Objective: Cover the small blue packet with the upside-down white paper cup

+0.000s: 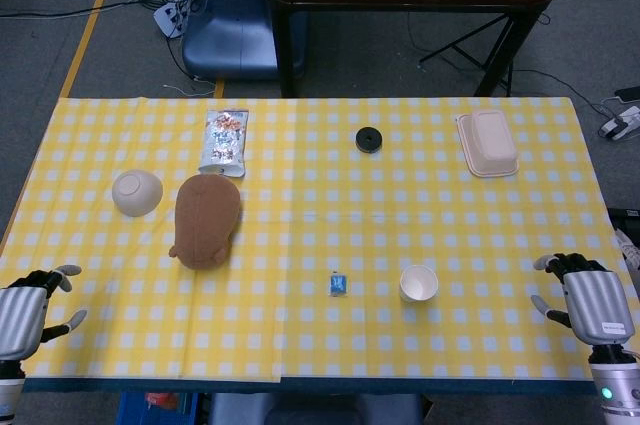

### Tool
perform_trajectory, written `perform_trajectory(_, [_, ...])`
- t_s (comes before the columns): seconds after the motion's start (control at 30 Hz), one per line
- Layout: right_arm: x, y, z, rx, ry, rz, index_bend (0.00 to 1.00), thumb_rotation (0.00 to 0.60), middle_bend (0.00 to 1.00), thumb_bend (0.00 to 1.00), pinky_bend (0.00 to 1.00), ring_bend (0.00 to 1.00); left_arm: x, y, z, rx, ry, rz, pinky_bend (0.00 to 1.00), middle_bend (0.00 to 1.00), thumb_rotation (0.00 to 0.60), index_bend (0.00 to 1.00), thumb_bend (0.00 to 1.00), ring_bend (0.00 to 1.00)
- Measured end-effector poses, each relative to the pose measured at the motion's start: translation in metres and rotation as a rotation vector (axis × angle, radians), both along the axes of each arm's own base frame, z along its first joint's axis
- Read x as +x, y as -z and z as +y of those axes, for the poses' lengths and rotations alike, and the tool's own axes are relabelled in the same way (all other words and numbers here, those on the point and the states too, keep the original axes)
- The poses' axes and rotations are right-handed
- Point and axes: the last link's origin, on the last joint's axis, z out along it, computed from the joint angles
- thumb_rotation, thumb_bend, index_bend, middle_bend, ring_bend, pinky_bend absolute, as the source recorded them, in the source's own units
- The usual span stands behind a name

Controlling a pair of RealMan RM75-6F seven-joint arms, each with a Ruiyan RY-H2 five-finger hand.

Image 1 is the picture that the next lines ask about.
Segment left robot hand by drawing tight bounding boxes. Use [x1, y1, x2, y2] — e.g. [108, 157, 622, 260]
[0, 264, 88, 361]

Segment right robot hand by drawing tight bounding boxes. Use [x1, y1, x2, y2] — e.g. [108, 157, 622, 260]
[530, 252, 636, 346]

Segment white paper cup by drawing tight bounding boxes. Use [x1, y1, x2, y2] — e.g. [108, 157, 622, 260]
[398, 264, 440, 304]

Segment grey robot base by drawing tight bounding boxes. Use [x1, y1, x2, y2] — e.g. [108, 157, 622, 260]
[208, 392, 427, 425]

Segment yellow checked tablecloth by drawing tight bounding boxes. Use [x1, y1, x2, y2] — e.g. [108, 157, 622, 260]
[0, 96, 640, 383]

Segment blue plastic crate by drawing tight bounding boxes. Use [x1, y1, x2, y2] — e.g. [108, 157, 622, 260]
[117, 391, 202, 425]

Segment white upturned bowl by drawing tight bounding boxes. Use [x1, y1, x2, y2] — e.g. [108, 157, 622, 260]
[111, 169, 165, 218]

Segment white power strip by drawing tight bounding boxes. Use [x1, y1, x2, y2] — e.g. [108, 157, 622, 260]
[598, 105, 640, 142]
[152, 0, 194, 39]

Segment beige takeout container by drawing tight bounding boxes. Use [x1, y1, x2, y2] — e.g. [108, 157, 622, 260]
[454, 109, 521, 179]

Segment brown plush toy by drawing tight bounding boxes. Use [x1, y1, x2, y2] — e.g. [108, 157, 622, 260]
[167, 173, 245, 272]

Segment small blue wrapped packet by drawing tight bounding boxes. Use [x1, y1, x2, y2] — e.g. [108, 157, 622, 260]
[328, 271, 350, 299]

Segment silver snack bag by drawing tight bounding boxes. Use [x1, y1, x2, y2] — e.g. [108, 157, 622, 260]
[197, 109, 250, 180]

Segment black metal stand legs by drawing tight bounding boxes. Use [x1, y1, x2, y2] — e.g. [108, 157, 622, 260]
[418, 14, 517, 97]

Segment black tape roll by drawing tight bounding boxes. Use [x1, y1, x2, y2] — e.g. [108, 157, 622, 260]
[355, 127, 384, 153]

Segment blue machine base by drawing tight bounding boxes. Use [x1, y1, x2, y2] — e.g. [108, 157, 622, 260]
[181, 0, 307, 83]

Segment thin white floor cable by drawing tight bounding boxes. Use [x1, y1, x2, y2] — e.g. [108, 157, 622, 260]
[162, 74, 217, 97]

